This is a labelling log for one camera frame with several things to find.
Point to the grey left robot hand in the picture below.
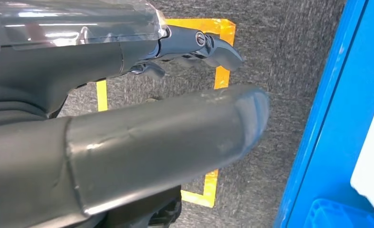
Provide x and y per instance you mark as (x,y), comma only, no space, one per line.
(142,141)

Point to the blue metal shelf rack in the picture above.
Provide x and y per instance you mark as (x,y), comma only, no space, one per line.
(347,110)

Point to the yellow floor tape marking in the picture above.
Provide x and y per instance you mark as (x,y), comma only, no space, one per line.
(223,77)

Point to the blue plastic crate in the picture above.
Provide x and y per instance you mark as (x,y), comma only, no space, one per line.
(338,217)

